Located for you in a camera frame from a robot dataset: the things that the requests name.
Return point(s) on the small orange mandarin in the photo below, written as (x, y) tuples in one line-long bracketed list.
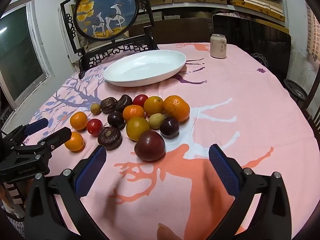
[(134, 112)]

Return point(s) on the person's right hand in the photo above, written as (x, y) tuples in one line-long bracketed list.
[(166, 233)]

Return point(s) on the large red plum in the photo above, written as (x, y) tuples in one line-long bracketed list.
[(150, 145)]

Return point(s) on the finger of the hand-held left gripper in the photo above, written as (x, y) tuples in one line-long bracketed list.
[(58, 137), (37, 125)]

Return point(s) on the tan longan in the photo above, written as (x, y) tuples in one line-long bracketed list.
[(156, 120), (95, 108)]

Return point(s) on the black carved wooden chair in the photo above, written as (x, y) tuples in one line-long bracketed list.
[(120, 51)]

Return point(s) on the small dark purple plum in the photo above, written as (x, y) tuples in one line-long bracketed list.
[(116, 120)]

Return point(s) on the dark cherry with stem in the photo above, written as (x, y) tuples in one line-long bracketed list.
[(169, 127)]

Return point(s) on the black round metal disc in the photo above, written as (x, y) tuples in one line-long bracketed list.
[(296, 90)]

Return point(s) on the small round orange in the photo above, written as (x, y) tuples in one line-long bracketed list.
[(78, 120), (74, 142)]

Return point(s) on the round deer painting table screen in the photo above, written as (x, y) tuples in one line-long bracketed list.
[(106, 10)]

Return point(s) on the large orange mandarin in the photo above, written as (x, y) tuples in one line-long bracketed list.
[(176, 108)]

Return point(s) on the pink printed tablecloth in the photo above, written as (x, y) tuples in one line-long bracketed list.
[(237, 120)]

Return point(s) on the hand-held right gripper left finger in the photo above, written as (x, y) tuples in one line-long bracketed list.
[(92, 170)]

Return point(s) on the dark chair behind table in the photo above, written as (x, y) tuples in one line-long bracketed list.
[(252, 37)]

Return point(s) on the red cherry tomato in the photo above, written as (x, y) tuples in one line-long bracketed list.
[(94, 126), (140, 100)]

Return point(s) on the white lattice window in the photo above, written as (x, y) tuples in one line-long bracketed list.
[(313, 30)]

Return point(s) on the yellow-orange small orange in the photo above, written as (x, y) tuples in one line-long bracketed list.
[(137, 128), (153, 105)]

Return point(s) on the white oval plate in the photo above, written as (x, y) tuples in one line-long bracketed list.
[(143, 67)]

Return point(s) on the dark brown water chestnut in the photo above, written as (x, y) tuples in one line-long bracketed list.
[(108, 105), (109, 138)]

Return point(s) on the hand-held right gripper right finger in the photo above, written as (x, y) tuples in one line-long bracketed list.
[(223, 170)]

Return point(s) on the glass window with white frame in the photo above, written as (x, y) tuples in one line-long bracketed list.
[(20, 52)]

